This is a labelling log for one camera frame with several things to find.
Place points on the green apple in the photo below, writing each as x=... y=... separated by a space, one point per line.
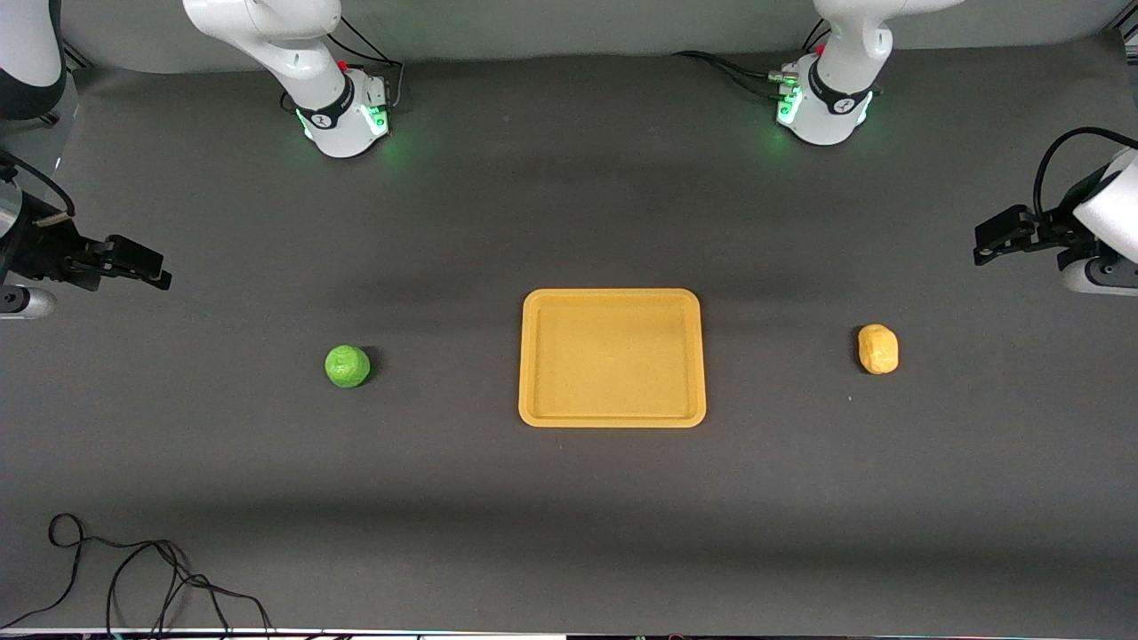
x=348 y=366

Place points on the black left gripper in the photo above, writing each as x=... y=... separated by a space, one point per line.
x=1055 y=226

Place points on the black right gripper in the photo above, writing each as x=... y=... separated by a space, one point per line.
x=37 y=245

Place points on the dark grey table mat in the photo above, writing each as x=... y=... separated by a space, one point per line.
x=569 y=516

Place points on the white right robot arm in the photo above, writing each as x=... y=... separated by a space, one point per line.
x=302 y=53

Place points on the aluminium frame rail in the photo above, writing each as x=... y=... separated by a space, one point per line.
x=78 y=59

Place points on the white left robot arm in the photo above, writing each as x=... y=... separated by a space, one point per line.
x=840 y=71

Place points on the yellow plastic tray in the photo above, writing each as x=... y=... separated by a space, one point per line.
x=613 y=357

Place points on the yellow potato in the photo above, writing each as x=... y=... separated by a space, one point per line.
x=878 y=349

